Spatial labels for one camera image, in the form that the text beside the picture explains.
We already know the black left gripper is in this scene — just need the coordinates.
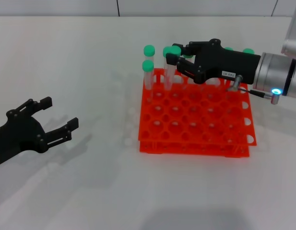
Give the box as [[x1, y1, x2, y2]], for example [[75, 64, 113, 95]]
[[0, 96, 80, 170]]

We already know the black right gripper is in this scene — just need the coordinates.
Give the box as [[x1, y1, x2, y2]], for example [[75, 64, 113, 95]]
[[166, 38, 261, 84]]

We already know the orange plastic test tube rack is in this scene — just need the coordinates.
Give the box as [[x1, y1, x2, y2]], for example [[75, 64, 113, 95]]
[[137, 68, 258, 159]]

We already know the black cable with silver plugs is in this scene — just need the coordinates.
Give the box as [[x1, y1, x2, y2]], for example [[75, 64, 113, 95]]
[[225, 74, 282, 105]]

